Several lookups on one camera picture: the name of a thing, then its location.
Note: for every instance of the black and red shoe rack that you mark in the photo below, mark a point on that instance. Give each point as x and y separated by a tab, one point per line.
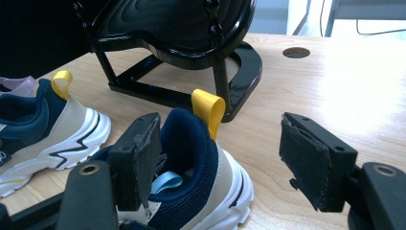
178	25

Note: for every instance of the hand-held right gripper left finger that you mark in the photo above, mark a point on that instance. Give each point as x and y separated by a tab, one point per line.
127	166

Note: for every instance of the navy and white sneaker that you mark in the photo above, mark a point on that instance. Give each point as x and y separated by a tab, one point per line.
48	134
198	166

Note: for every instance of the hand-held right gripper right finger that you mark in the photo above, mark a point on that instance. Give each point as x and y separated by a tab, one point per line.
319	159

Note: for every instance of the purple translucent sandal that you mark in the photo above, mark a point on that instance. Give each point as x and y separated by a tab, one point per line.
22	86

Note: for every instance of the white metal desk frame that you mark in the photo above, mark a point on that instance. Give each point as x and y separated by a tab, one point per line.
367	12

